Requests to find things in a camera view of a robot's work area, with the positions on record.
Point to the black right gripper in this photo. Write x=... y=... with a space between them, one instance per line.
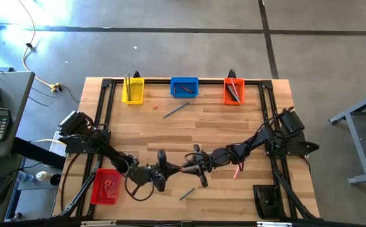
x=206 y=162

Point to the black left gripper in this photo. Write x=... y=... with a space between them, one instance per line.
x=159 y=171

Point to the green Madisi crayon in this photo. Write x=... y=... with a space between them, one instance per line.
x=187 y=194

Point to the pink pen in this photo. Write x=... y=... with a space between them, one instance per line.
x=236 y=173

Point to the dark teal pen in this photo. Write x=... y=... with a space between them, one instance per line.
x=230 y=93

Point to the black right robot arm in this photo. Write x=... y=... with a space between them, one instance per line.
x=258 y=138

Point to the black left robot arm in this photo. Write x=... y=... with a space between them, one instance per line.
x=119 y=157

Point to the blue pencil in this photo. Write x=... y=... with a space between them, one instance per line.
x=176 y=110

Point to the blue plastic basket bin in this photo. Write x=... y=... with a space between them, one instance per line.
x=176 y=93

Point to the red plastic basket bin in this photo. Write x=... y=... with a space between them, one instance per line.
x=99 y=195

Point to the orange plastic basket bin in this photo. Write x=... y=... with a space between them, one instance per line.
x=226 y=99

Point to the black plastic cradle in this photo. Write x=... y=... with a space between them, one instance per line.
x=266 y=205

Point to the yellow plastic basket bin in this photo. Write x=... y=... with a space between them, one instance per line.
x=137 y=94

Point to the black diagonal strut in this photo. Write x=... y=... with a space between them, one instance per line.
x=77 y=195

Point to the black round lid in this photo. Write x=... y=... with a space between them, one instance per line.
x=55 y=179

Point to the small white bottle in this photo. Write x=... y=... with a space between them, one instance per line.
x=42 y=175

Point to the black desk beam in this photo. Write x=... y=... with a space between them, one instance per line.
x=37 y=153

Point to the clear plastic water bottle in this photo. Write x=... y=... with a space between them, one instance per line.
x=25 y=177

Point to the grey desk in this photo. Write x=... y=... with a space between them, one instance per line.
x=19 y=94

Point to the black computer mouse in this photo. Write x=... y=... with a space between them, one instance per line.
x=0 y=189

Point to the black aluminium table frame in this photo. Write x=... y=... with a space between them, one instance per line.
x=157 y=81

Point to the silver metal bracket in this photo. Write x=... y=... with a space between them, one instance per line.
x=97 y=224
x=274 y=224

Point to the black triangular bracket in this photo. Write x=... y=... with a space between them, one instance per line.
x=232 y=74
x=136 y=75

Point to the grey metal table frame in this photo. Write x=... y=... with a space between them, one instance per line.
x=359 y=145

